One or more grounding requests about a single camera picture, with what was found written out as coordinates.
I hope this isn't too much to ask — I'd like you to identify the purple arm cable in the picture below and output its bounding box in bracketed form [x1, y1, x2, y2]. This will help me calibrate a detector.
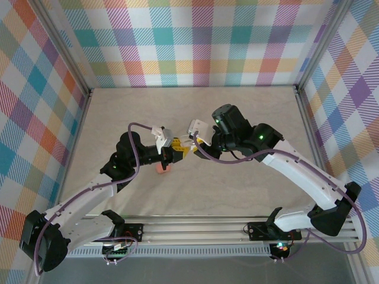
[34, 122, 155, 277]
[192, 133, 368, 262]

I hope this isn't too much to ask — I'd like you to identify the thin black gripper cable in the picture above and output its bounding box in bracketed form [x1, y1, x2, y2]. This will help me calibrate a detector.
[227, 147, 247, 160]

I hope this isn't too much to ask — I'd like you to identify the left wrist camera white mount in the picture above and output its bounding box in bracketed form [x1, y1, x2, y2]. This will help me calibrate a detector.
[150, 125, 174, 155]

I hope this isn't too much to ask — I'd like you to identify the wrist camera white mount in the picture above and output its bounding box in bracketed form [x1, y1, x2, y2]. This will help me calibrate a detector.
[188, 118, 213, 146]
[150, 125, 174, 155]

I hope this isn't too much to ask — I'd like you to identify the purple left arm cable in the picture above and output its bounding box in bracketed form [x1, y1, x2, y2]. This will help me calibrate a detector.
[34, 122, 155, 277]

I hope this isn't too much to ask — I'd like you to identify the aluminium frame post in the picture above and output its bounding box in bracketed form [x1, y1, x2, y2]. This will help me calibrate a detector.
[37, 0, 93, 100]
[295, 0, 352, 94]

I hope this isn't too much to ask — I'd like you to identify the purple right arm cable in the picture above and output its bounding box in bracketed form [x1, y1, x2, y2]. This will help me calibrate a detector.
[192, 133, 368, 262]

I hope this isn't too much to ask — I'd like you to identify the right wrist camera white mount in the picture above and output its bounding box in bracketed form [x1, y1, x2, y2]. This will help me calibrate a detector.
[188, 118, 213, 146]

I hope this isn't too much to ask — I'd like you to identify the controller board green connector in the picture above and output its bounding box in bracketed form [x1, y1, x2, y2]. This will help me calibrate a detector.
[101, 241, 133, 259]

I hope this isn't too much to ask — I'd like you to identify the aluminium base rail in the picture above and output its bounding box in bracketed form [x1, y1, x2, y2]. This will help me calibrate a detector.
[68, 215, 359, 245]

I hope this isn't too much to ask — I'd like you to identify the grey slotted cable duct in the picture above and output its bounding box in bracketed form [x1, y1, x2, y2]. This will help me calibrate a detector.
[63, 247, 272, 259]

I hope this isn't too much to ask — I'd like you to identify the white earbud charging case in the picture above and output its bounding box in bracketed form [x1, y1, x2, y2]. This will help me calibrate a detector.
[178, 134, 197, 148]

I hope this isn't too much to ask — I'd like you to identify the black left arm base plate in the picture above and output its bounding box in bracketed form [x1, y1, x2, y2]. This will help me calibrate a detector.
[118, 223, 145, 242]

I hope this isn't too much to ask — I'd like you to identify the grey metal shelf panel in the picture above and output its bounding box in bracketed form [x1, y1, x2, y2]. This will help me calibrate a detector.
[38, 256, 356, 284]

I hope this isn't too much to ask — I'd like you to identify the aluminium table side rail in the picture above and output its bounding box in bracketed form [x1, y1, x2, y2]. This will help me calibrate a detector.
[57, 88, 94, 208]
[294, 85, 341, 190]

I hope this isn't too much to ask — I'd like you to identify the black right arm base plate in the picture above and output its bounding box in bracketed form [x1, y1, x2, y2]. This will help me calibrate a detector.
[248, 221, 303, 241]

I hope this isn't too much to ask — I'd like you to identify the controller board lit LED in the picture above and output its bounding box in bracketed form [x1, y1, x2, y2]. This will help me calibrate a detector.
[271, 241, 290, 256]

